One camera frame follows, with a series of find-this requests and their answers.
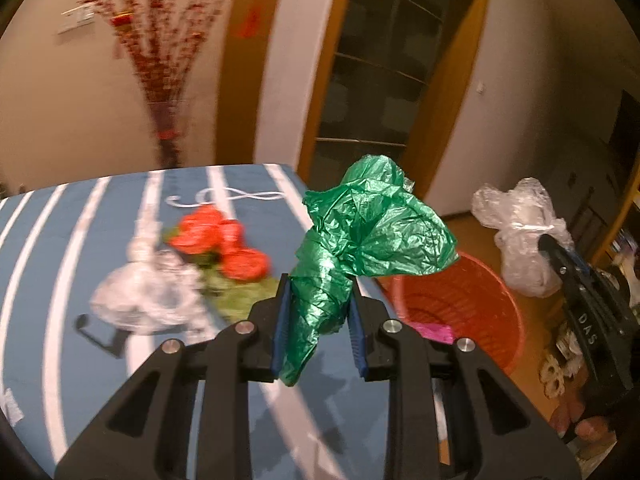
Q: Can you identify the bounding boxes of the small white plastic bag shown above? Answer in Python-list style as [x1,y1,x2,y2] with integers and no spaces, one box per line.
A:
[90,245,207,336]

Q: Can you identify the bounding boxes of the wooden door frame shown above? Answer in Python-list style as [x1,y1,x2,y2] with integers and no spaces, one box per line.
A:
[297,0,491,201]

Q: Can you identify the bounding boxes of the blue white striped tablecloth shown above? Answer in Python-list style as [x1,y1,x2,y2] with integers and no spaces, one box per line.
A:
[0,162,451,480]

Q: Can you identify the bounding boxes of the orange plastic waste basket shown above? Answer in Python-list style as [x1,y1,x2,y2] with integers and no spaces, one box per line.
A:
[380,251,527,376]

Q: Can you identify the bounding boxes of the pink plastic bag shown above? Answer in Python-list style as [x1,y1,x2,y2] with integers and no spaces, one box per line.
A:
[414,323,455,345]

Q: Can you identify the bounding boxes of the person's right hand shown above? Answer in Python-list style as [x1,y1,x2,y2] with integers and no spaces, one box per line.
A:
[550,395,618,443]

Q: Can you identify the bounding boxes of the glass panel door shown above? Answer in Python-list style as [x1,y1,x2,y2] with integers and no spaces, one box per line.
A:
[310,0,446,186]

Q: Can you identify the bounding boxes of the green plastic bag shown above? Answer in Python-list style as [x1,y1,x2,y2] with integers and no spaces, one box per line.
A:
[277,154,460,387]

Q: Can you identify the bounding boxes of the artificial red flowers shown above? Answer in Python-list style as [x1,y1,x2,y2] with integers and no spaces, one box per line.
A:
[162,225,281,325]

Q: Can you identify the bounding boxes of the red tassel wall ornament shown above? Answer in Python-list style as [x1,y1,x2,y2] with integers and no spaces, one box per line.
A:
[234,0,282,41]

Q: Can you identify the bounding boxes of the large translucent plastic bag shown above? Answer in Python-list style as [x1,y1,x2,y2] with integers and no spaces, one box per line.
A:
[471,177,573,300]

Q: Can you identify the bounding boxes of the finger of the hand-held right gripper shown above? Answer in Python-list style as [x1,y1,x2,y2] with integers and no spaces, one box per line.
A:
[537,232,590,287]

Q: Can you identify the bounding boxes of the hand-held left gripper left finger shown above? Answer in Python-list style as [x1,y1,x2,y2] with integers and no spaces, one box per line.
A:
[54,274,301,480]

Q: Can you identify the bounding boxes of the wooden wall trim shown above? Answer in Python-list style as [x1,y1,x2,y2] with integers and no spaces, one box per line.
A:
[215,0,291,166]

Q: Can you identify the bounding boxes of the red berry branches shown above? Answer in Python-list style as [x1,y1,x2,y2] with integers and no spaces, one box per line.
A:
[77,0,251,111]

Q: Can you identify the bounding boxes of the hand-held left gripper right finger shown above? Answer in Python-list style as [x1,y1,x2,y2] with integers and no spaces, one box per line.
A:
[347,280,583,480]

